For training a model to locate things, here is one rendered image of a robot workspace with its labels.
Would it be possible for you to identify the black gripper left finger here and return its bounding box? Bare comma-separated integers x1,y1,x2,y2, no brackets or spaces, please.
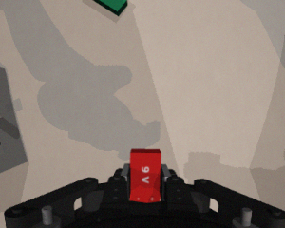
4,163,131,228

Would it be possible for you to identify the red nine-volt battery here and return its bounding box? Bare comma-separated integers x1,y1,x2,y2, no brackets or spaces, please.
130,149,162,203

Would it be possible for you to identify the grey drawer front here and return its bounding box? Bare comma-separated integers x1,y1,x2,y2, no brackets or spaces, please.
0,67,28,173

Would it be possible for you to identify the green and white eraser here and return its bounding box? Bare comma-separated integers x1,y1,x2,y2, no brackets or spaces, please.
93,0,127,16

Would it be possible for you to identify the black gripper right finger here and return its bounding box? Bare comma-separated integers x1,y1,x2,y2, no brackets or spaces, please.
160,164,285,228

